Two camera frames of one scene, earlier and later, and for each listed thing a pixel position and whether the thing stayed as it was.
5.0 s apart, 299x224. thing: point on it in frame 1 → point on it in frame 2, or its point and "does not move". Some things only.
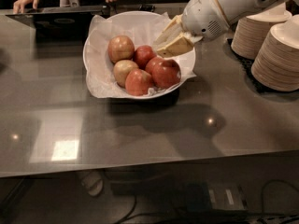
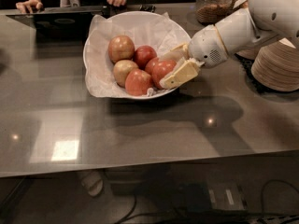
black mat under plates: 248,63 does not move
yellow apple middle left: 121,70 does not move
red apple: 165,73 does not move
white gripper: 203,16 → 206,47
